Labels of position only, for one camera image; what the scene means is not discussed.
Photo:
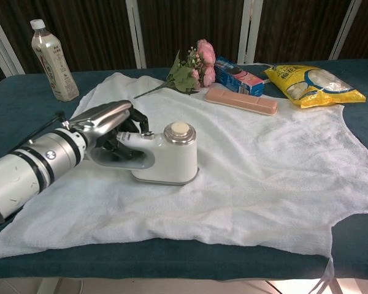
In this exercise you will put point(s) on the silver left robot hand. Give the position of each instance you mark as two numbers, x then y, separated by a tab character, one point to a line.
104	116

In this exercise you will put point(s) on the white handheld steam iron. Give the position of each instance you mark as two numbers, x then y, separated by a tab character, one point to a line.
174	156

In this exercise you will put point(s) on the milk tea plastic bottle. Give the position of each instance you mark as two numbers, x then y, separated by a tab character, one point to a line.
56	70

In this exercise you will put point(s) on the dark teal table cover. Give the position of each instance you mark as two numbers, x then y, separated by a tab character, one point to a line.
18	92

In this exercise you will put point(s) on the pink artificial flower bouquet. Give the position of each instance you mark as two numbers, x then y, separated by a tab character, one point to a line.
202	67

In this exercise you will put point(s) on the pink oblong plastic case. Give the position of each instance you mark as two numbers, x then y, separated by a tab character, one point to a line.
242	101

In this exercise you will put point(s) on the blue pink cookie box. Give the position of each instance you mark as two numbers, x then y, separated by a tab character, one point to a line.
239	79

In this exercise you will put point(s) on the white towel cloth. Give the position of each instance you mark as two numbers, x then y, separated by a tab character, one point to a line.
248	168

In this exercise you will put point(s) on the yellow snack bag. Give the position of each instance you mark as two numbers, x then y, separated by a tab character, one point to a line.
312	85

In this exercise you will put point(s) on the brown folding screen white frame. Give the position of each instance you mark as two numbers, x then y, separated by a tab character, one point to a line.
95	30

